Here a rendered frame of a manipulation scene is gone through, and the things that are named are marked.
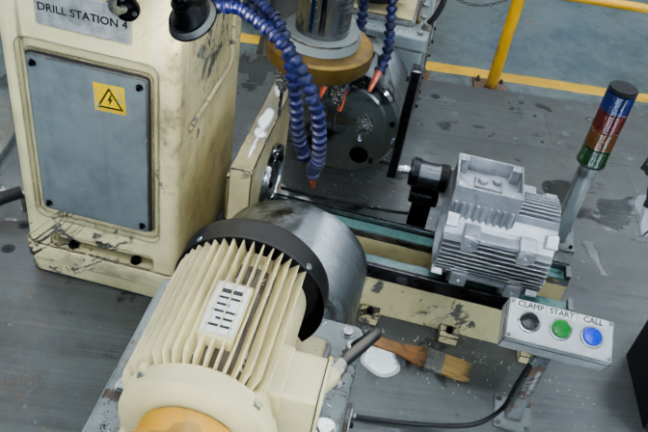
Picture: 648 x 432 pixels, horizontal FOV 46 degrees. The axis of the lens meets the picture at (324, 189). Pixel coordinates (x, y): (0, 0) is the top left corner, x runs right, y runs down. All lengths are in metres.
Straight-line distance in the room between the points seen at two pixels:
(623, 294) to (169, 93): 1.10
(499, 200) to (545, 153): 0.80
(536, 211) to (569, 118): 0.95
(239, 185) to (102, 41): 0.33
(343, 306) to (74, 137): 0.53
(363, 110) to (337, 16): 0.40
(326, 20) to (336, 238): 0.34
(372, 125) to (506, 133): 0.66
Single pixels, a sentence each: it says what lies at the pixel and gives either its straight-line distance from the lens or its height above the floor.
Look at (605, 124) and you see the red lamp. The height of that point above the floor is 1.14.
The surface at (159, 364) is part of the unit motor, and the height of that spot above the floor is 1.34.
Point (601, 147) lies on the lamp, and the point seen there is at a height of 1.09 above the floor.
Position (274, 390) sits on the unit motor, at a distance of 0.78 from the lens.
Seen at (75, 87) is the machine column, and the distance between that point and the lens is 1.27.
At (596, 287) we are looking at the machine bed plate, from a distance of 1.80.
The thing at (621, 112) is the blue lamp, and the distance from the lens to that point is 1.65.
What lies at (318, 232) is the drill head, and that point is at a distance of 1.16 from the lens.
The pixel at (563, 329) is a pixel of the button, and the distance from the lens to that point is 1.27.
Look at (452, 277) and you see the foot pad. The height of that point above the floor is 0.97.
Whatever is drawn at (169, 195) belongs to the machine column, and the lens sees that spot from 1.33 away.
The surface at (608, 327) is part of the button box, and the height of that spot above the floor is 1.07.
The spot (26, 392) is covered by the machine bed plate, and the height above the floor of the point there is 0.80.
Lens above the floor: 1.94
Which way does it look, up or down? 39 degrees down
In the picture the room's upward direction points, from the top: 10 degrees clockwise
